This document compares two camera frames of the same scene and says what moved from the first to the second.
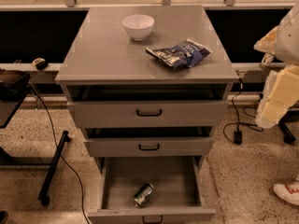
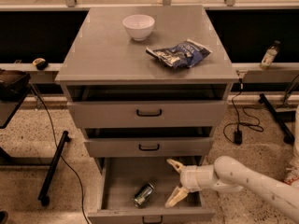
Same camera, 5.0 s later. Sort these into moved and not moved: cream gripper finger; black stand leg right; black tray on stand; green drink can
Moved: cream gripper finger
Not moved: green drink can; black tray on stand; black stand leg right
